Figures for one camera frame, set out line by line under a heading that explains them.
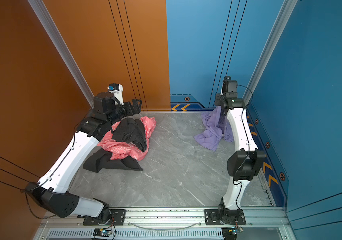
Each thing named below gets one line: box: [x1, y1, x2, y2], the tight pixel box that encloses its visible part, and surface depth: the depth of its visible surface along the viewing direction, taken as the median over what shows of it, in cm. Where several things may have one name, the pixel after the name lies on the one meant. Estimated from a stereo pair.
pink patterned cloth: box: [97, 116, 157, 162], surface depth 91 cm
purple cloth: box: [193, 106, 234, 152], surface depth 104 cm
